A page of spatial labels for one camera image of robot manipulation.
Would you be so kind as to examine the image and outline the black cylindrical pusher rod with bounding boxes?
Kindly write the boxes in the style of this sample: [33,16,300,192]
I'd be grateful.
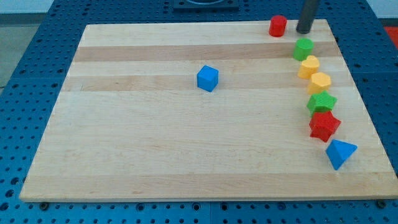
[296,0,320,34]

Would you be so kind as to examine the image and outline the red cylinder block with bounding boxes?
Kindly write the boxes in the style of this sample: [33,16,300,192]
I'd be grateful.
[269,15,287,37]

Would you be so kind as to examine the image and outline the wooden board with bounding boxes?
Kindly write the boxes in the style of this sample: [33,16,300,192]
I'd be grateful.
[19,19,397,202]

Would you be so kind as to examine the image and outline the green cylinder block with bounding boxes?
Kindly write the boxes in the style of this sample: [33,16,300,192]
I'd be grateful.
[293,38,314,61]

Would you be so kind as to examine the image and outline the yellow heart block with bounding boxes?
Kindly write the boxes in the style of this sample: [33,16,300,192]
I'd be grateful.
[297,55,320,80]

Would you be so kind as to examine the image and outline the yellow hexagon block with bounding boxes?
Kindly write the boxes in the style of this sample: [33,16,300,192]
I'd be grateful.
[307,72,331,95]

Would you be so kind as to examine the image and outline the green star block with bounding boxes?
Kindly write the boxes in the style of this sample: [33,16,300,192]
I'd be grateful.
[307,90,337,117]

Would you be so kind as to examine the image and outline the red star block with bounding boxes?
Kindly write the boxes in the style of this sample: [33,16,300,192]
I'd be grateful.
[309,111,341,142]

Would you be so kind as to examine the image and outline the blue cube block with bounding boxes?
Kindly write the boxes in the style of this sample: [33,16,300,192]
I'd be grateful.
[197,65,219,92]

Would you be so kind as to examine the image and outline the blue triangle block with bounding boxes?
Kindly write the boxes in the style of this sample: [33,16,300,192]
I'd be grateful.
[326,139,358,170]

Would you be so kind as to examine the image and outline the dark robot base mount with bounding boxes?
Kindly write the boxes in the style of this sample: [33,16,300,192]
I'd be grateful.
[172,0,239,11]

